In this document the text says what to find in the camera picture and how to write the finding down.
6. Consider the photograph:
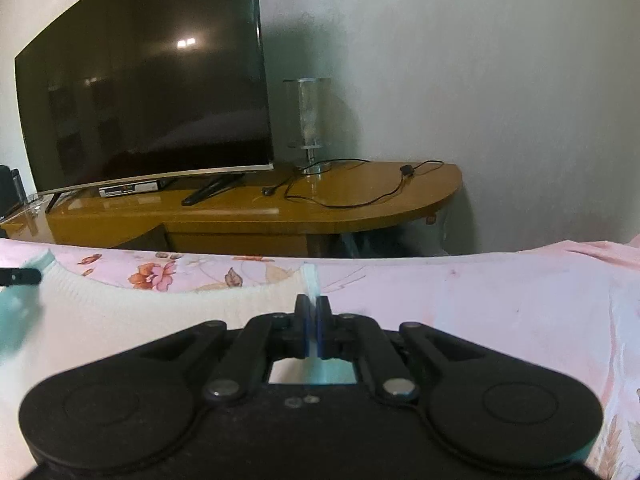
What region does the silver set-top box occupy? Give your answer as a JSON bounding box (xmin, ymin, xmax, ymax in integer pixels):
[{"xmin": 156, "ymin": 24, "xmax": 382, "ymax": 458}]
[{"xmin": 98, "ymin": 179, "xmax": 167, "ymax": 198}]

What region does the wooden television stand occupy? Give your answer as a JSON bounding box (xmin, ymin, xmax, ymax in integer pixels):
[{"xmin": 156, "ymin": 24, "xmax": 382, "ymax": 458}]
[{"xmin": 0, "ymin": 160, "xmax": 462, "ymax": 259}]

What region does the dark chair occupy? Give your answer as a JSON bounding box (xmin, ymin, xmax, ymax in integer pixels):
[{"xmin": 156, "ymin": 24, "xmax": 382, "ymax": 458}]
[{"xmin": 0, "ymin": 165, "xmax": 13, "ymax": 217}]

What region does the glass table lamp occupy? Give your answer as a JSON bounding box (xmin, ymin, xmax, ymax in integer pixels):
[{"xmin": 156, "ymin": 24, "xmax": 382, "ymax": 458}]
[{"xmin": 283, "ymin": 77, "xmax": 332, "ymax": 176}]

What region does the white knit sweater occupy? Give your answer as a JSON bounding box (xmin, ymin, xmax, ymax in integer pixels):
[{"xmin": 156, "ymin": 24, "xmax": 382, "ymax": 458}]
[{"xmin": 0, "ymin": 251, "xmax": 357, "ymax": 480}]

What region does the black curved television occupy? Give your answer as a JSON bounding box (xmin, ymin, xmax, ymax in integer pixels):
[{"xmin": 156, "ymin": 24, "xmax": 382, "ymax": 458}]
[{"xmin": 14, "ymin": 0, "xmax": 275, "ymax": 208}]

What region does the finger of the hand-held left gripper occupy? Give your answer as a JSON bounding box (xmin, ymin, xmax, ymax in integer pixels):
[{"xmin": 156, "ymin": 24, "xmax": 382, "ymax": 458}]
[{"xmin": 0, "ymin": 268, "xmax": 42, "ymax": 286}]

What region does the pink floral bed sheet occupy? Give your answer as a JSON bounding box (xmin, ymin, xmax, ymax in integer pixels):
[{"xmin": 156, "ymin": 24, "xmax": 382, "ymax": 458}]
[{"xmin": 0, "ymin": 237, "xmax": 640, "ymax": 480}]

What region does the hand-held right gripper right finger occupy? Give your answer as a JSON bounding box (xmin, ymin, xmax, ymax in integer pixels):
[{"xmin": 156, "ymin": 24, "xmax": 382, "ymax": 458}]
[{"xmin": 316, "ymin": 295, "xmax": 482, "ymax": 404}]

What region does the black power cable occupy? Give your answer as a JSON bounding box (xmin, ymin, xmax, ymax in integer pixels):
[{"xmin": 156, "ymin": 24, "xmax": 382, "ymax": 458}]
[{"xmin": 262, "ymin": 159, "xmax": 444, "ymax": 209}]

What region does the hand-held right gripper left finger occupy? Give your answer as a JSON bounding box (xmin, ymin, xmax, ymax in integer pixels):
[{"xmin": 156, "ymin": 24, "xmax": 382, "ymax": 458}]
[{"xmin": 139, "ymin": 294, "xmax": 317, "ymax": 404}]

